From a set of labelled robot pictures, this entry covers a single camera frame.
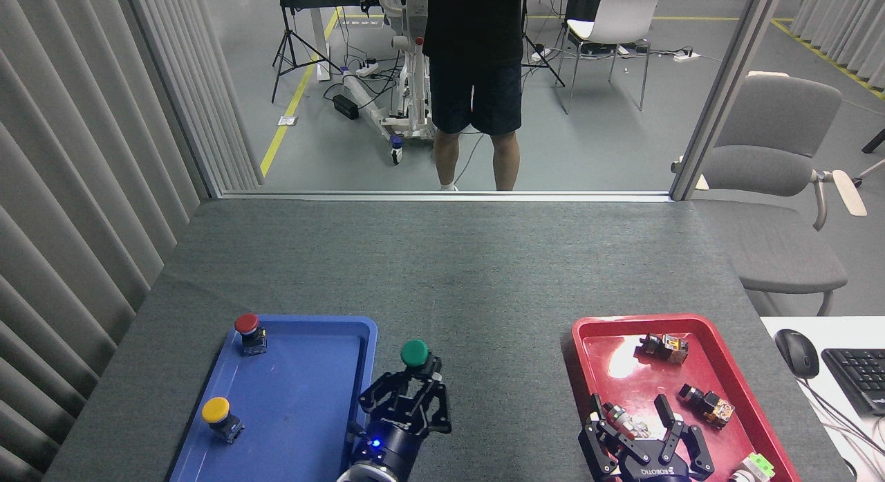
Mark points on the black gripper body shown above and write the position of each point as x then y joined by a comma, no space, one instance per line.
387,447
653,468

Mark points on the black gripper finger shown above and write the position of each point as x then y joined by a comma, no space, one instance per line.
434,413
380,402
601,447
688,447

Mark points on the green push button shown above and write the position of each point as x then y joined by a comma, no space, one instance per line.
414,353

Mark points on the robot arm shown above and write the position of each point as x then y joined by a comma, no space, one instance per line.
366,474

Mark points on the red push button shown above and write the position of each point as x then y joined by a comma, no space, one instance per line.
247,325

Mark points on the yellow push button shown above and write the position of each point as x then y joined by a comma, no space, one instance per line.
216,411

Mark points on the red plastic tray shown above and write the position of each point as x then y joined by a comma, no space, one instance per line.
664,378

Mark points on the blue plastic tray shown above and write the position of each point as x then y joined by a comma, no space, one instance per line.
276,385

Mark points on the black computer mouse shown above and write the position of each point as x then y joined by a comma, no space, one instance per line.
797,353

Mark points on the white side table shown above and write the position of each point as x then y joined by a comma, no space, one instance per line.
830,399

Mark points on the black keyboard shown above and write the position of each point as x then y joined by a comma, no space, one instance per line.
861,378

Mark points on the grey office chair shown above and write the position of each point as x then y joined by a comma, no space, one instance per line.
774,164

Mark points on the black power adapter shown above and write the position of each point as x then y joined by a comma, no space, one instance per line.
346,106

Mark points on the white stand on wheels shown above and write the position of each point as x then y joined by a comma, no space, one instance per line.
404,102

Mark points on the white power strip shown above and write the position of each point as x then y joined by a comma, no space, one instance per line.
366,69
686,55

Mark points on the white desk leg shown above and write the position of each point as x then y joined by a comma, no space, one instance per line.
319,46

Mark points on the black tripod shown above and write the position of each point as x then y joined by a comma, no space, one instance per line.
536,53
294,46

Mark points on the white plastic chair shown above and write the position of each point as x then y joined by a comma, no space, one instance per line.
615,19

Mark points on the silver metal switch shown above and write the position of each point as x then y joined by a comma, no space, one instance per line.
626,420

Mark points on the black orange switch block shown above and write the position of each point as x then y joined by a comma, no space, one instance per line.
706,404
665,347

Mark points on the green white switch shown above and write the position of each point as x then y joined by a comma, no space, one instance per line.
753,468

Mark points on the silver table rail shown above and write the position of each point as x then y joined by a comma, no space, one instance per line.
442,196

